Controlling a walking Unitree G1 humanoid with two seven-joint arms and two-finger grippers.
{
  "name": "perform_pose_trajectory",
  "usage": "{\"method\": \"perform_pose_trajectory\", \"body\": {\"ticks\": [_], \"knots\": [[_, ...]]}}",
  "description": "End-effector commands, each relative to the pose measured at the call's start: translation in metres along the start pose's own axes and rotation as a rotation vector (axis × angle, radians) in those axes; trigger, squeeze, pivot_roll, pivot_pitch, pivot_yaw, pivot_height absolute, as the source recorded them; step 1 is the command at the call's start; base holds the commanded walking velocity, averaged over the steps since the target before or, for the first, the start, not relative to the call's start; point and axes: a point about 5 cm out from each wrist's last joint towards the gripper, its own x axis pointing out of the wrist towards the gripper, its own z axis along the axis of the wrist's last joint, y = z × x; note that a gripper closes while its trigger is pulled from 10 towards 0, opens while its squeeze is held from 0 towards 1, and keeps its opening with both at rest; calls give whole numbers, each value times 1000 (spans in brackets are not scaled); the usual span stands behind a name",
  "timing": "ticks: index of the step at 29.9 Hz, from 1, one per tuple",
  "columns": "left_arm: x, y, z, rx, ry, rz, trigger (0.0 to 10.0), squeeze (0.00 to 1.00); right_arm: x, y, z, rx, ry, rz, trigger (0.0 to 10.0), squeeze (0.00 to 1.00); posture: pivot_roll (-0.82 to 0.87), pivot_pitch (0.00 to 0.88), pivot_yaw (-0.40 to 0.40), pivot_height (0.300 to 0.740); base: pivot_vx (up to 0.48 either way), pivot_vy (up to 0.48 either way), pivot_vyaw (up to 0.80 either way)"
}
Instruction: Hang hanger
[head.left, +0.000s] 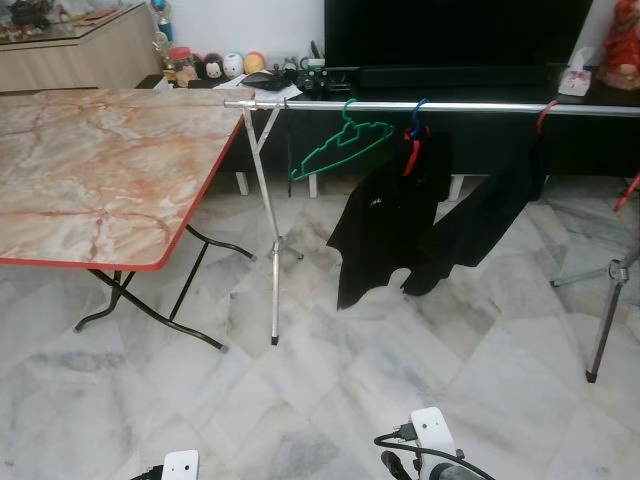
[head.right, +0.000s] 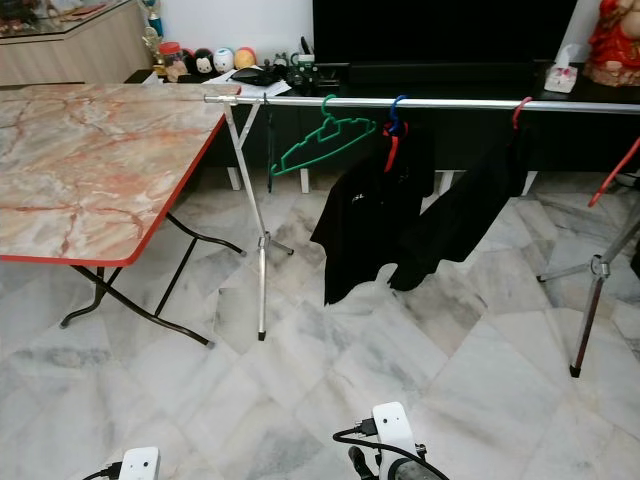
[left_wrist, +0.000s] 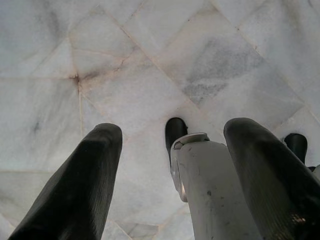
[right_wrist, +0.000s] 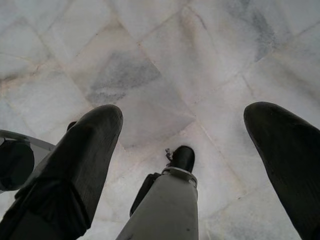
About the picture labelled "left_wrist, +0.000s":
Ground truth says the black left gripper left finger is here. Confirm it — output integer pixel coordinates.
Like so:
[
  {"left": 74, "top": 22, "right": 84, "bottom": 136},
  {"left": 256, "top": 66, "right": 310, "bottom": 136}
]
[{"left": 8, "top": 122, "right": 123, "bottom": 240}]

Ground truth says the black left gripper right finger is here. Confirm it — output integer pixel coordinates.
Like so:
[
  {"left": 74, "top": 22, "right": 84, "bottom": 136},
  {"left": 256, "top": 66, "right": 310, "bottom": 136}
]
[{"left": 223, "top": 117, "right": 320, "bottom": 240}]

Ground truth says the black robot left foot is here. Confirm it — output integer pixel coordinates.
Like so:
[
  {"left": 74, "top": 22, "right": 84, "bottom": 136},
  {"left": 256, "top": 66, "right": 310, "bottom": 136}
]
[{"left": 164, "top": 116, "right": 188, "bottom": 173}]

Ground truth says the black robot right foot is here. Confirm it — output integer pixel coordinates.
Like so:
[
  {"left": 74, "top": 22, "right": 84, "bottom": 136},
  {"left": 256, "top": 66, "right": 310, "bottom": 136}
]
[{"left": 283, "top": 133, "right": 308, "bottom": 165}]

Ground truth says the black robot foot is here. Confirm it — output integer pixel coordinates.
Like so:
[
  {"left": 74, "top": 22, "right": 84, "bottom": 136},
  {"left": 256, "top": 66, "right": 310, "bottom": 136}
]
[
  {"left": 283, "top": 133, "right": 308, "bottom": 165},
  {"left": 164, "top": 116, "right": 188, "bottom": 173}
]

